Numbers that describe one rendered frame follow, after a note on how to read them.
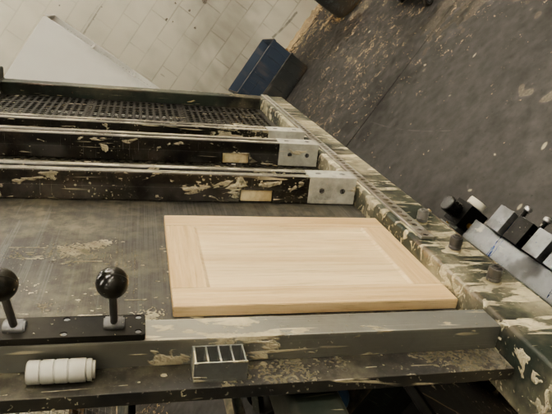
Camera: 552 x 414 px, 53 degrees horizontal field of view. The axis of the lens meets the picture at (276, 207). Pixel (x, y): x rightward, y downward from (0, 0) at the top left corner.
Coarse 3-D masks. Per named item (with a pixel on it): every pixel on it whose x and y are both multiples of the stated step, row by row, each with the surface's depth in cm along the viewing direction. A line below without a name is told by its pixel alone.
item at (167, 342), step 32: (160, 320) 76; (192, 320) 77; (224, 320) 78; (256, 320) 78; (288, 320) 79; (320, 320) 80; (352, 320) 81; (384, 320) 82; (416, 320) 83; (448, 320) 84; (480, 320) 85; (0, 352) 67; (32, 352) 68; (64, 352) 69; (96, 352) 70; (128, 352) 71; (160, 352) 72; (256, 352) 76; (288, 352) 77; (320, 352) 78; (352, 352) 80; (384, 352) 81
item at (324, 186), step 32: (0, 160) 124; (0, 192) 121; (32, 192) 123; (64, 192) 124; (96, 192) 126; (128, 192) 128; (160, 192) 129; (192, 192) 131; (224, 192) 133; (288, 192) 137; (320, 192) 138; (352, 192) 140
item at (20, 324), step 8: (0, 272) 60; (8, 272) 61; (0, 280) 60; (8, 280) 60; (16, 280) 62; (0, 288) 60; (8, 288) 60; (16, 288) 62; (0, 296) 60; (8, 296) 61; (8, 304) 64; (8, 312) 65; (8, 320) 67; (16, 320) 68; (24, 320) 69; (8, 328) 68; (16, 328) 68; (24, 328) 69
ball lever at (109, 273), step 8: (104, 272) 63; (112, 272) 63; (120, 272) 64; (96, 280) 63; (104, 280) 63; (112, 280) 63; (120, 280) 63; (128, 280) 64; (96, 288) 63; (104, 288) 63; (112, 288) 63; (120, 288) 63; (104, 296) 63; (112, 296) 63; (120, 296) 64; (112, 304) 67; (112, 312) 69; (104, 320) 71; (112, 320) 70; (120, 320) 72; (104, 328) 71; (112, 328) 71; (120, 328) 71
